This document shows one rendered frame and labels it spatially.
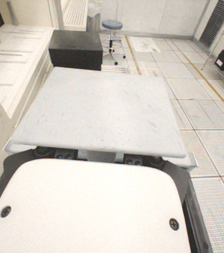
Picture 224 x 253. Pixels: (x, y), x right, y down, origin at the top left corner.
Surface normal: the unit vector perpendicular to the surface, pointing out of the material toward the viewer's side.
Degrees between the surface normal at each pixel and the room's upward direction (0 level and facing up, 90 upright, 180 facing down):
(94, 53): 90
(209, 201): 0
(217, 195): 0
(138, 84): 1
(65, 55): 90
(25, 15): 90
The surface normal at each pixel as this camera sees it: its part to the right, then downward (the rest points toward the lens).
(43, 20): 0.08, 0.76
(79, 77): 0.07, -0.66
